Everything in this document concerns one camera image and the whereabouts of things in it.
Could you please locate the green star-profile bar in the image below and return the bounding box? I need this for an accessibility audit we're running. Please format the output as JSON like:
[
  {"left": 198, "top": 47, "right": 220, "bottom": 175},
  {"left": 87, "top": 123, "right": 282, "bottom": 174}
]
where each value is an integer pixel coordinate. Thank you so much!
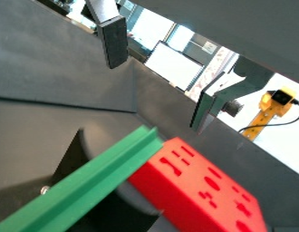
[{"left": 0, "top": 126, "right": 163, "bottom": 232}]

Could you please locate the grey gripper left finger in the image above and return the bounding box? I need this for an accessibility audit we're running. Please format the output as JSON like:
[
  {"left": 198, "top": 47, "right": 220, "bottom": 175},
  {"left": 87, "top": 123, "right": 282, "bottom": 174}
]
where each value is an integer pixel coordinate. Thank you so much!
[{"left": 85, "top": 0, "right": 128, "bottom": 69}]

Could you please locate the red foam shape board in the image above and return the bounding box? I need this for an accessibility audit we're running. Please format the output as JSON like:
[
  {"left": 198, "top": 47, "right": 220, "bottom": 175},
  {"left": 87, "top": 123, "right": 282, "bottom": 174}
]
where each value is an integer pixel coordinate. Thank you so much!
[{"left": 129, "top": 138, "right": 267, "bottom": 232}]

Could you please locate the black cable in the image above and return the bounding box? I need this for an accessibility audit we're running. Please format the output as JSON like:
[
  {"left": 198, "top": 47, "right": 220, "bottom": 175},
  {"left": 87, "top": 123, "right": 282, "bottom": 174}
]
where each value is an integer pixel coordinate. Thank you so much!
[{"left": 238, "top": 101, "right": 299, "bottom": 134}]

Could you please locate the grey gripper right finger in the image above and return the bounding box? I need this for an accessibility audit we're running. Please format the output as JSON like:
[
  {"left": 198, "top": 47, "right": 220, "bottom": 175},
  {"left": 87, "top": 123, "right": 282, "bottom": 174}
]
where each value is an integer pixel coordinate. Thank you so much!
[{"left": 190, "top": 55, "right": 275, "bottom": 132}]

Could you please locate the white board in background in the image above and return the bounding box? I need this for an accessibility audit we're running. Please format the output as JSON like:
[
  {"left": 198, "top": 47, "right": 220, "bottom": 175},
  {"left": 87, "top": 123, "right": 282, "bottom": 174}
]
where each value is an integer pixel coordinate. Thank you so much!
[{"left": 145, "top": 42, "right": 203, "bottom": 91}]

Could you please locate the yellow camera mount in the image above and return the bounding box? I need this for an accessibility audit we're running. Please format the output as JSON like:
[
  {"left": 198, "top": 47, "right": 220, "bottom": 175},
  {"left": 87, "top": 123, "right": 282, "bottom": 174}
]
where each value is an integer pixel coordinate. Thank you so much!
[{"left": 240, "top": 87, "right": 296, "bottom": 140}]

